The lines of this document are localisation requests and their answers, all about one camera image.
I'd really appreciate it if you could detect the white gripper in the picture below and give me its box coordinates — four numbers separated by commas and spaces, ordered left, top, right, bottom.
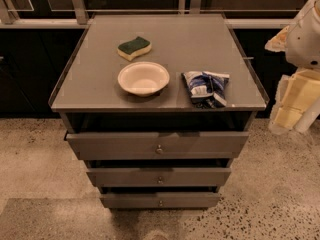
265, 26, 320, 135

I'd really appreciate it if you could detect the grey bottom drawer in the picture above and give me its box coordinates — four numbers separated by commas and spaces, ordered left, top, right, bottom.
100, 192, 220, 209

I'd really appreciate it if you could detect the grey drawer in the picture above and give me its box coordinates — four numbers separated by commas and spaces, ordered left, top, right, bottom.
100, 192, 220, 209
66, 132, 248, 160
87, 168, 231, 187

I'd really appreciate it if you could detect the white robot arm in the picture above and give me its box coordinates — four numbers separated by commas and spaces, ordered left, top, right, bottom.
265, 0, 320, 135

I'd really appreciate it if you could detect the grey drawer cabinet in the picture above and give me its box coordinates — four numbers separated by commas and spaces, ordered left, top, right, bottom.
49, 17, 268, 197

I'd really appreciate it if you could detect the grey top drawer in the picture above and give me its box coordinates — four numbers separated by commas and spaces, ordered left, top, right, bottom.
66, 132, 248, 160

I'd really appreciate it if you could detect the grey middle drawer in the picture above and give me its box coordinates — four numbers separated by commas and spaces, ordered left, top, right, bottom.
87, 168, 231, 187

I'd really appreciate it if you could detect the white pipe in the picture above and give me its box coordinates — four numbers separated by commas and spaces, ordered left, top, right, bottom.
295, 97, 320, 133

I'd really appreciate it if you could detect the blue and white chip bag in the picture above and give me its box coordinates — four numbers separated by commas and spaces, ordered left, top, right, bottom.
182, 71, 230, 109

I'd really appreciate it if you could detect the green and yellow sponge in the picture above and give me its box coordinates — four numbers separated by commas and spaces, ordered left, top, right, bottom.
117, 36, 152, 61

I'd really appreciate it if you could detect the metal window railing frame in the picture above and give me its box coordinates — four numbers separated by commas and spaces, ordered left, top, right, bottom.
0, 0, 320, 30

